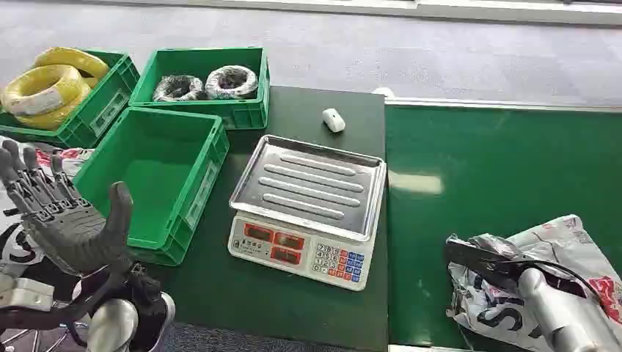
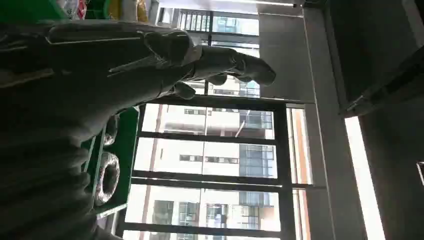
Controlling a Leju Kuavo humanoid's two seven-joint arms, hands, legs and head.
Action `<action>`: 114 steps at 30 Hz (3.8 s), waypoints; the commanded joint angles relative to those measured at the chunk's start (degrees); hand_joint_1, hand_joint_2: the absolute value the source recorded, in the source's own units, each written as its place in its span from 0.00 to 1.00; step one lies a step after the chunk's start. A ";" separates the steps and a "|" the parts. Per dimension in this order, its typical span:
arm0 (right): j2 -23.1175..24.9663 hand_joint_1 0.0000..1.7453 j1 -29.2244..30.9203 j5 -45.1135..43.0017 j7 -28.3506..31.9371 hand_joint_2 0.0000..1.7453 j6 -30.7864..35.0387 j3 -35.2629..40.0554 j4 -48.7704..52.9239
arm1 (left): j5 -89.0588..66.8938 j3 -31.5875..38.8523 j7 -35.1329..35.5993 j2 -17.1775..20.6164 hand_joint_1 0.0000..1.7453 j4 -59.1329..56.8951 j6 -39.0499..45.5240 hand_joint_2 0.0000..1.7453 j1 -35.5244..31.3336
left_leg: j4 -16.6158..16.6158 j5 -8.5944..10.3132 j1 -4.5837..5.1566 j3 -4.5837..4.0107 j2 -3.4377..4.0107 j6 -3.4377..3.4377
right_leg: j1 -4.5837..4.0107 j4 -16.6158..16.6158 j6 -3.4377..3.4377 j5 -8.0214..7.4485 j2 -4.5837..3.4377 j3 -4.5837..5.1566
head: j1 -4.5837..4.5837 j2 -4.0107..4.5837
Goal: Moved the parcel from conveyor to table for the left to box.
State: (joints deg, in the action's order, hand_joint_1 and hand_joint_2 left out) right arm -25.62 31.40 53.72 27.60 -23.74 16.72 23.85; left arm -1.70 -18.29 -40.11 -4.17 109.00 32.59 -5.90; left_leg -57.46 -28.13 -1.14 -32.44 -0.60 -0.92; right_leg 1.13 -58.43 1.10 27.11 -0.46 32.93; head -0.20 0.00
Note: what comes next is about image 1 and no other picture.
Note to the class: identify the white electronic scale steel tray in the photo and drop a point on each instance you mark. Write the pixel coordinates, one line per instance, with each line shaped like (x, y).
(311, 194)

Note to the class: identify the small white plastic device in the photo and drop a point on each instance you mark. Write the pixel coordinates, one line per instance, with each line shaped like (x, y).
(334, 120)

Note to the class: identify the green crate with yellow coils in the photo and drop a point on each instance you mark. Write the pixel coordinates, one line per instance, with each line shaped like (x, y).
(104, 109)

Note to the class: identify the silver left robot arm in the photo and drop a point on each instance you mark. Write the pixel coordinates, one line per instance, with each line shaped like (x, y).
(114, 320)

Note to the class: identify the grey printed parcel bag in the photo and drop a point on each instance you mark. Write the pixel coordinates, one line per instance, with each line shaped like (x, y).
(559, 238)

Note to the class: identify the green conveyor belt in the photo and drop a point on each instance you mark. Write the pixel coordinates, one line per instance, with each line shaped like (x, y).
(486, 170)

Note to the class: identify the metal spoked base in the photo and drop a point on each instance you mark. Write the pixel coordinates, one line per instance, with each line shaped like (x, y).
(29, 340)

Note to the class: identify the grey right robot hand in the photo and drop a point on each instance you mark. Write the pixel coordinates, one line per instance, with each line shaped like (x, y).
(481, 265)

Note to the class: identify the silver conveyor side rail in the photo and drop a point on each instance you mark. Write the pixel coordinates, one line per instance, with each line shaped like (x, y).
(486, 104)

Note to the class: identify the empty green plastic crate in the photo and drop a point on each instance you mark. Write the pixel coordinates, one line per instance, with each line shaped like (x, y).
(155, 180)

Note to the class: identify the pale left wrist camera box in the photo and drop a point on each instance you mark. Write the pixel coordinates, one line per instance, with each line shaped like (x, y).
(24, 293)

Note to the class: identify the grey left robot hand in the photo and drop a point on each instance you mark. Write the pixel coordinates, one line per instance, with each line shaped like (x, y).
(73, 233)

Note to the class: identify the green crate with wrapped coils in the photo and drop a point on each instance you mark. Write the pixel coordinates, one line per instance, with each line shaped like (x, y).
(204, 60)

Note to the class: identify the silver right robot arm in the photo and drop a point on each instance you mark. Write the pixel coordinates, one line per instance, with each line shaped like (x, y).
(559, 316)

